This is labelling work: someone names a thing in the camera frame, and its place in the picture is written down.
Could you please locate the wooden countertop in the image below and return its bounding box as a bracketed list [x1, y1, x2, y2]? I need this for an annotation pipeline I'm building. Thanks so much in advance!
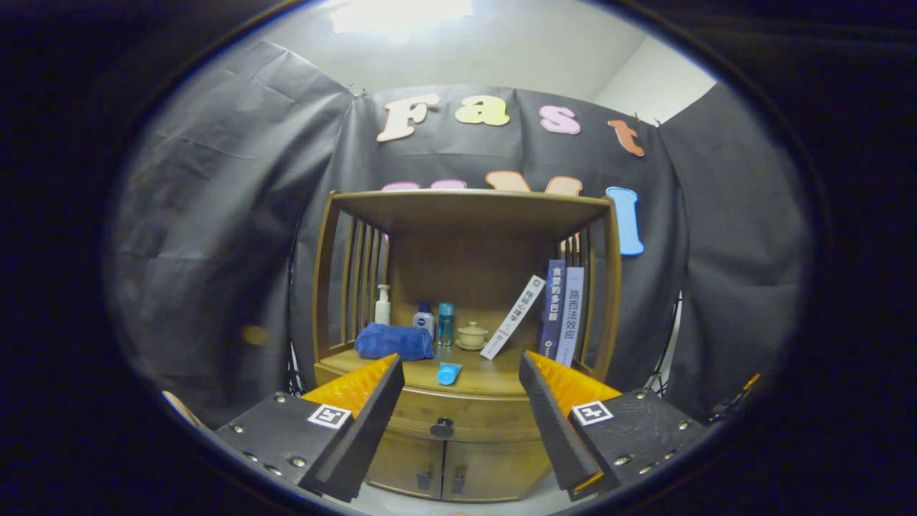
[315, 346, 602, 396]

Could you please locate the wooden cabinet door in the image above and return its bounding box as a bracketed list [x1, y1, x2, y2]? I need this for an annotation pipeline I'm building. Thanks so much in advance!
[442, 439, 552, 502]
[365, 430, 446, 500]

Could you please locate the black backdrop cloth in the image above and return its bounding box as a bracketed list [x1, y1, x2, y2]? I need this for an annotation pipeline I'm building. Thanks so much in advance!
[107, 39, 814, 431]

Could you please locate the white book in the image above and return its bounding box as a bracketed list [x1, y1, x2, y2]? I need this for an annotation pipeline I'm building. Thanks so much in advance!
[480, 275, 546, 360]

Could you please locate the light wooden chair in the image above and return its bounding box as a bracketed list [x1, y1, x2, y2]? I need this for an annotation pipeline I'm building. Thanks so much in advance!
[161, 391, 208, 429]

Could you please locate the light purple book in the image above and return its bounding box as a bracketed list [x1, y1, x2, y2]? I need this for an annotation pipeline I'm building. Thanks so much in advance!
[555, 267, 585, 368]

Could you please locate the wooden cabinet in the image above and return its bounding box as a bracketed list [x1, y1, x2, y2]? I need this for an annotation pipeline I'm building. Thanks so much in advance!
[312, 188, 623, 502]

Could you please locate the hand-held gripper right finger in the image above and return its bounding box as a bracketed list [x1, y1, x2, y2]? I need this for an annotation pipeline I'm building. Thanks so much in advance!
[518, 351, 711, 502]

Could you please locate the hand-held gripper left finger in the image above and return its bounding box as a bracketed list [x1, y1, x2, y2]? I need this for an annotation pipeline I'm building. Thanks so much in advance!
[213, 353, 405, 503]

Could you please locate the blue folded towel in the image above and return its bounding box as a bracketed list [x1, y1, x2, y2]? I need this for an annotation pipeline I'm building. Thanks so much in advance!
[355, 322, 435, 361]

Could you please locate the black backdrop stand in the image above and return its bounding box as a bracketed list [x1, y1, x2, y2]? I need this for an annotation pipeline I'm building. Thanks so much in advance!
[641, 290, 681, 395]

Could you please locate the orange tipped black clamp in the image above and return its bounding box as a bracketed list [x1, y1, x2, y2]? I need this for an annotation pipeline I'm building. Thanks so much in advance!
[706, 373, 760, 424]

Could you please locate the dark blue book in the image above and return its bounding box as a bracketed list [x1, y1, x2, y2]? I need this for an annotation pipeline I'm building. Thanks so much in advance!
[539, 259, 566, 361]

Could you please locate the wooden drawer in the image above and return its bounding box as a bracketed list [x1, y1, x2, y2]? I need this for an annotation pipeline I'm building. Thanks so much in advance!
[387, 387, 545, 442]

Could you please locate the beige lidded teacup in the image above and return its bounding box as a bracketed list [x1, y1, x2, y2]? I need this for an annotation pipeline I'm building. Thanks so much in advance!
[456, 321, 489, 352]

